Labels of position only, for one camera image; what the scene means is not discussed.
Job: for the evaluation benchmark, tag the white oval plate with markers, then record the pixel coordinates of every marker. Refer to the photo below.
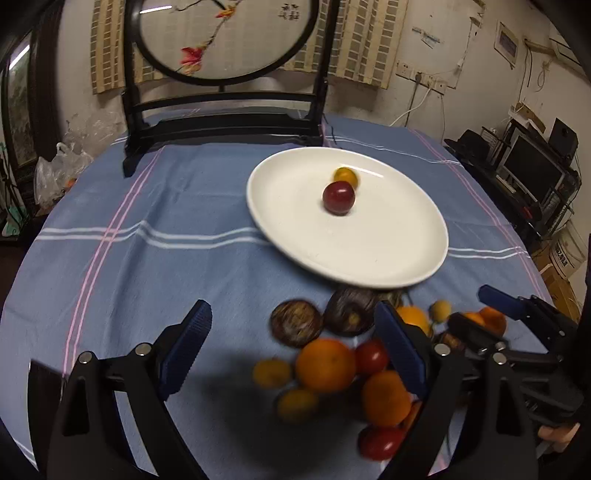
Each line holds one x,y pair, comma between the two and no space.
394,236

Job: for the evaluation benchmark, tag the blue striped tablecloth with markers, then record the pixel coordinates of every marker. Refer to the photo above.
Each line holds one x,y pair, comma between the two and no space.
118,259

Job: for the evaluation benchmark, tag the black smartphone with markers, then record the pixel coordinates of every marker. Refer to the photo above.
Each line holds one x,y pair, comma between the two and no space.
44,390

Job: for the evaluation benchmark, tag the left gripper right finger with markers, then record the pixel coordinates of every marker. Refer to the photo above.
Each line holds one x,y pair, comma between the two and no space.
496,440

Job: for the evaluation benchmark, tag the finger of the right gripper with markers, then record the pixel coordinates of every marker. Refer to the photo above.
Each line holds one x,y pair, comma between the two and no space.
475,336
513,307

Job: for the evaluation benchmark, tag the computer monitor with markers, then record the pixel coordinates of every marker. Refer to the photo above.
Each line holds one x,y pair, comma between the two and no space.
530,165

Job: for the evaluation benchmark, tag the yellow green kumquat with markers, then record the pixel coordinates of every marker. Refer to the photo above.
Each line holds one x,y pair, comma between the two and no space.
348,175

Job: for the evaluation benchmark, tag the person right hand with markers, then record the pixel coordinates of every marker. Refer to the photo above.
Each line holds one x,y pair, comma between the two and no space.
556,439

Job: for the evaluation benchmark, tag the plastic bag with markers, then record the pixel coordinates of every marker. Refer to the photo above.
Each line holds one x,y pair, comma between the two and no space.
54,178

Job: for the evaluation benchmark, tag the large dark red plum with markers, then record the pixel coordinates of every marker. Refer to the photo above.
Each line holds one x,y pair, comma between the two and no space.
338,197

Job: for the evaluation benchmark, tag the dark framed mirror cabinet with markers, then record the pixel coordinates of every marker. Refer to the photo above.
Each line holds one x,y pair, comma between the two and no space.
29,112

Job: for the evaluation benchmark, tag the red cherry tomato front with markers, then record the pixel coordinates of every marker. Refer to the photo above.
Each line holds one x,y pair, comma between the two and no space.
380,443

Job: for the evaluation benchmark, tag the woven bamboo wall hanging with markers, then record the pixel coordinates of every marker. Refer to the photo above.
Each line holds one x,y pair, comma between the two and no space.
224,39

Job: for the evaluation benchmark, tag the dark water chestnut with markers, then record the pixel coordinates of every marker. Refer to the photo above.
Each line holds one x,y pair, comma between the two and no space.
296,323
350,311

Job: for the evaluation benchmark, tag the wall power strip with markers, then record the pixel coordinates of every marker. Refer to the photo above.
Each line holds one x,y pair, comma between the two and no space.
433,81

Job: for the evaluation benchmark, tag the small orange tangerine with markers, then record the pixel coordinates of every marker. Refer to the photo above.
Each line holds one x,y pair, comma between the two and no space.
495,321

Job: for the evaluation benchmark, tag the red cherry tomato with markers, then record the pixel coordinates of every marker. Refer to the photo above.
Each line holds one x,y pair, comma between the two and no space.
371,357
380,443

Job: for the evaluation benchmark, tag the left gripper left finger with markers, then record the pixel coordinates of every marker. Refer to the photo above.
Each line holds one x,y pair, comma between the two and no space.
88,440

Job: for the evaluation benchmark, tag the brown longan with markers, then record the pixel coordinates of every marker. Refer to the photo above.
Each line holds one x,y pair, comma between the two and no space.
297,406
272,373

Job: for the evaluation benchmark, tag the round painted screen stand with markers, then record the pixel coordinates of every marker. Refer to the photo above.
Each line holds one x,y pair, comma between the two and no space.
272,122

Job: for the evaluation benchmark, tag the small orange kumquat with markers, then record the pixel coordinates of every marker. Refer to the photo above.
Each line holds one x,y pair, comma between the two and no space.
475,317

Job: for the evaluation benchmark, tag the small tan longan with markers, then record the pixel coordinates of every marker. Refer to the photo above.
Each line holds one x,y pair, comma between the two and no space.
440,311

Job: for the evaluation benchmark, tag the large round tangerine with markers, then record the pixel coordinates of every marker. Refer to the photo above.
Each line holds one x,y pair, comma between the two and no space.
326,366

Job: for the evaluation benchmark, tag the large oblong tangerine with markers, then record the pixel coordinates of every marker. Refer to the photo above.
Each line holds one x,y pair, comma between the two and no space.
386,401

